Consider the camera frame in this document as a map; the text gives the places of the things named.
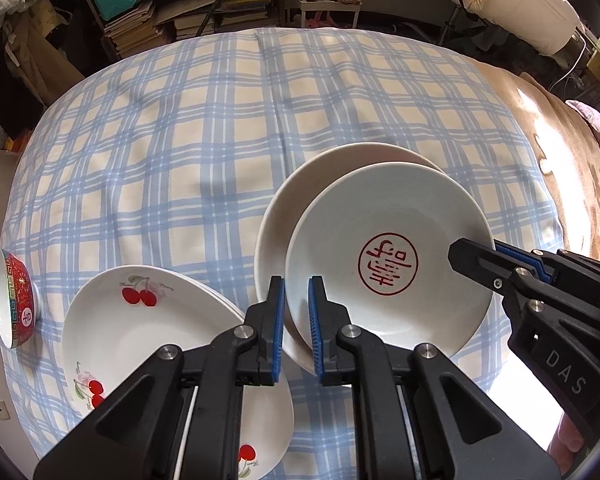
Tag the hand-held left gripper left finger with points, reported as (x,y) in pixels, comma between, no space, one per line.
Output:
(277,330)

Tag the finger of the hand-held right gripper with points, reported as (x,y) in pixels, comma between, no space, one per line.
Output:
(525,260)
(475,260)

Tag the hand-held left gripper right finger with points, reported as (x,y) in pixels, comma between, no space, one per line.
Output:
(316,330)

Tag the small red patterned bowl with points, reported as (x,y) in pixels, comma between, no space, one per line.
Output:
(395,210)
(17,285)

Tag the large white cat print bowl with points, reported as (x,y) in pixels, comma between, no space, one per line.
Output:
(290,200)

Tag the brown patterned blanket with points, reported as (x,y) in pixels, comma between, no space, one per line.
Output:
(555,160)

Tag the blue plaid cloth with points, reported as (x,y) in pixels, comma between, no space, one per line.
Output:
(180,160)

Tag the stack of papers and books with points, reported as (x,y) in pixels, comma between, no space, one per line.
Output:
(230,15)

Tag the beige coat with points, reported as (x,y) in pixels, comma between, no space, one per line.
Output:
(45,55)

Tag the wall outlet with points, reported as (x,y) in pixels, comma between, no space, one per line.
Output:
(0,410)

